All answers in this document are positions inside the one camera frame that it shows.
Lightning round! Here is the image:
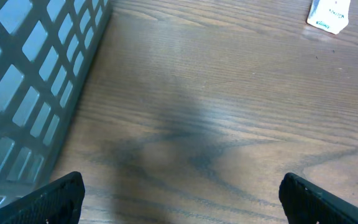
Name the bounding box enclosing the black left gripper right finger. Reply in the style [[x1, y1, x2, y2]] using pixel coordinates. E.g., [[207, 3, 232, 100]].
[[278, 172, 358, 224]]

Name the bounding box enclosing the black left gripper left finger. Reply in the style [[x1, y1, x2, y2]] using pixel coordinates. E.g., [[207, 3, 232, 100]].
[[0, 171, 85, 224]]

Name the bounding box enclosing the grey plastic shopping basket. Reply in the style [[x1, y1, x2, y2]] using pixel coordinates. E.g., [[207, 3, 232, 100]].
[[0, 0, 112, 208]]

